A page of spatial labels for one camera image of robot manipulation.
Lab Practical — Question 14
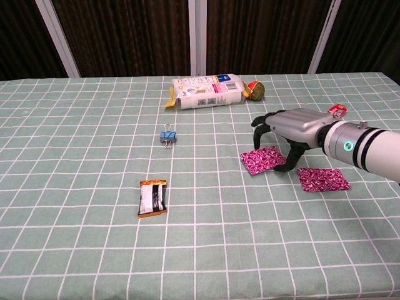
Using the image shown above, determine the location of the blue binder clip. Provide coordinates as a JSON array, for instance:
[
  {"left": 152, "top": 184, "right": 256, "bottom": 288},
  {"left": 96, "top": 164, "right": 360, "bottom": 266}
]
[{"left": 159, "top": 123, "right": 178, "bottom": 150}]

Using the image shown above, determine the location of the green checked tablecloth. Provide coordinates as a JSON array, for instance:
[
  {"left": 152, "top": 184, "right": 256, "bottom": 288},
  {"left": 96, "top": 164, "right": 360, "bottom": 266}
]
[{"left": 0, "top": 72, "right": 400, "bottom": 300}]

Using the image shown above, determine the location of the magenta patterned packet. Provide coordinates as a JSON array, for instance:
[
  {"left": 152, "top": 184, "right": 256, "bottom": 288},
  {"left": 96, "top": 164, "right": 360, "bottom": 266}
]
[
  {"left": 297, "top": 167, "right": 353, "bottom": 193},
  {"left": 239, "top": 146, "right": 287, "bottom": 178}
]

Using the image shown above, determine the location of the red and green ball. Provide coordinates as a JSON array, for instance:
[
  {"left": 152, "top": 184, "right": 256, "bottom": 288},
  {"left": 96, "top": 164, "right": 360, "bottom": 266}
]
[{"left": 244, "top": 80, "right": 266, "bottom": 102}]

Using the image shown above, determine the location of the dark brown partition panel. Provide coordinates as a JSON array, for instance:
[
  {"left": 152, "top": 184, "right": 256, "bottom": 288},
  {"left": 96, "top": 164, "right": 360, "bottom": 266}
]
[
  {"left": 0, "top": 0, "right": 70, "bottom": 81},
  {"left": 317, "top": 0, "right": 400, "bottom": 85},
  {"left": 51, "top": 0, "right": 191, "bottom": 78},
  {"left": 206, "top": 0, "right": 329, "bottom": 76}
]

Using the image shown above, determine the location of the white partition frame post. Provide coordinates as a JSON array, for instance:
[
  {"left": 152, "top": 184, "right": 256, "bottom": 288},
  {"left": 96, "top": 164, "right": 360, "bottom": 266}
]
[
  {"left": 34, "top": 0, "right": 82, "bottom": 79},
  {"left": 187, "top": 0, "right": 208, "bottom": 77},
  {"left": 307, "top": 0, "right": 342, "bottom": 74}
]

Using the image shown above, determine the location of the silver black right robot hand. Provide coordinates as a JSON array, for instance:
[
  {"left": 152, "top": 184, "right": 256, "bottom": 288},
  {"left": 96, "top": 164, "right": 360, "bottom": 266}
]
[{"left": 251, "top": 108, "right": 337, "bottom": 173}]

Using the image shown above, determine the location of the white snack bag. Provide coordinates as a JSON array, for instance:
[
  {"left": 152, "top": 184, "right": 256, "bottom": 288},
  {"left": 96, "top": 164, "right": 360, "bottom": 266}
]
[{"left": 164, "top": 73, "right": 248, "bottom": 112}]

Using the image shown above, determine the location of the red snack packet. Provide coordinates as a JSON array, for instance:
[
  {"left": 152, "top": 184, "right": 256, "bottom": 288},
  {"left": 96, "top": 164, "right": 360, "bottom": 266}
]
[{"left": 327, "top": 104, "right": 349, "bottom": 118}]

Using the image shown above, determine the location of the black white snack bar packet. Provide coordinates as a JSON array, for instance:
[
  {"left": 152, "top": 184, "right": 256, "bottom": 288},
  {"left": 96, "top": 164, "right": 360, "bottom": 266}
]
[{"left": 136, "top": 179, "right": 168, "bottom": 219}]

